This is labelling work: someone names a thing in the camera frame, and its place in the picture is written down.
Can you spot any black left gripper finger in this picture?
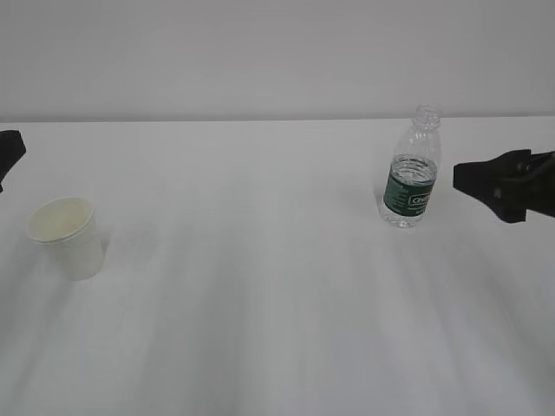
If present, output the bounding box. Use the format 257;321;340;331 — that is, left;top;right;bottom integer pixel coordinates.
0;130;27;192

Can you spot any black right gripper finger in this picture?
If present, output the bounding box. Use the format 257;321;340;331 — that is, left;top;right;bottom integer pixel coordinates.
513;151;554;182
453;149;554;224

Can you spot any clear water bottle green label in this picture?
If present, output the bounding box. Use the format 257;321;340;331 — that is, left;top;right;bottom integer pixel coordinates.
380;105;441;229

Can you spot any white paper cup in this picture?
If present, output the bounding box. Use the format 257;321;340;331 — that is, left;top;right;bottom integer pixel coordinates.
28;197;104;280

